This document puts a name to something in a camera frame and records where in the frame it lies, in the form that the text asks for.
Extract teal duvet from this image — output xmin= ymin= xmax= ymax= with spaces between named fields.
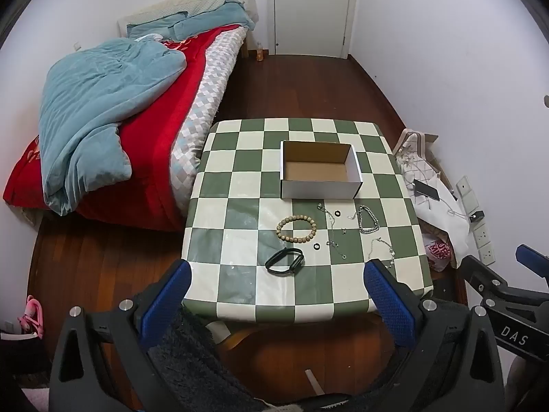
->
xmin=38 ymin=36 xmax=188 ymax=217

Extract beige headboard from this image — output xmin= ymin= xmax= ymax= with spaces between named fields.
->
xmin=117 ymin=0 xmax=259 ymax=38

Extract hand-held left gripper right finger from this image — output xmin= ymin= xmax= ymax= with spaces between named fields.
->
xmin=356 ymin=259 xmax=507 ymax=412

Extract silver necklace with pendants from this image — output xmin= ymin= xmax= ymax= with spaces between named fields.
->
xmin=369 ymin=236 xmax=396 ymax=270

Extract pink slippers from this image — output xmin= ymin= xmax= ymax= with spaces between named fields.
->
xmin=17 ymin=295 xmax=46 ymax=339

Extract white cardboard box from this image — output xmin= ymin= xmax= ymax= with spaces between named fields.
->
xmin=280 ymin=140 xmax=364 ymax=201

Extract black wristband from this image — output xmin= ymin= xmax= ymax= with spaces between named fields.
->
xmin=265 ymin=248 xmax=306 ymax=275

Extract white strip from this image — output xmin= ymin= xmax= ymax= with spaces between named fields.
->
xmin=304 ymin=368 xmax=325 ymax=396

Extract wooden bead bracelet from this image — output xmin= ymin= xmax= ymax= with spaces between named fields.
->
xmin=276 ymin=216 xmax=317 ymax=245

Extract thin silver necklace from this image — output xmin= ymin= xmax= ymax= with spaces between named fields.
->
xmin=317 ymin=203 xmax=339 ymax=229
xmin=327 ymin=239 xmax=349 ymax=261

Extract black smartphone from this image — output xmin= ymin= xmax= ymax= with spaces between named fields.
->
xmin=412 ymin=179 xmax=442 ymax=202

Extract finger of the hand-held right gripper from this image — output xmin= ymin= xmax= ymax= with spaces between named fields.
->
xmin=460 ymin=255 xmax=512 ymax=295
xmin=516 ymin=244 xmax=549 ymax=286

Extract beige quilted tote bag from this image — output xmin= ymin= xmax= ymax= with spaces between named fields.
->
xmin=392 ymin=129 xmax=442 ymax=190

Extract teal pillow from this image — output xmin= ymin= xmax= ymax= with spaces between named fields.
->
xmin=174 ymin=0 xmax=257 ymax=40
xmin=127 ymin=11 xmax=190 ymax=40

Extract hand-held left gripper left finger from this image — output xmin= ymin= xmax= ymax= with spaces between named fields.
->
xmin=49 ymin=260 xmax=192 ymax=412

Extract diamond pattern mattress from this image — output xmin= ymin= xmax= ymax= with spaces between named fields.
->
xmin=168 ymin=26 xmax=252 ymax=207

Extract dark fuzzy cloth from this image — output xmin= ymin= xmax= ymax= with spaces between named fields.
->
xmin=148 ymin=307 xmax=269 ymax=410

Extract thick silver chain bracelet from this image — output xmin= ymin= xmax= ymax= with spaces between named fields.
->
xmin=357 ymin=205 xmax=382 ymax=235

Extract white door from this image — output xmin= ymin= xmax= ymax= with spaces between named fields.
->
xmin=266 ymin=0 xmax=360 ymax=59

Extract red and white plastic bag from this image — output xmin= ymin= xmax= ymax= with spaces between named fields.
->
xmin=424 ymin=240 xmax=456 ymax=272

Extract green checkered tablecloth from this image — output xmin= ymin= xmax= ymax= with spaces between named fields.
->
xmin=180 ymin=118 xmax=434 ymax=322

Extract bed with red blanket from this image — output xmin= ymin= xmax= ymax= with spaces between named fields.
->
xmin=2 ymin=26 xmax=249 ymax=233

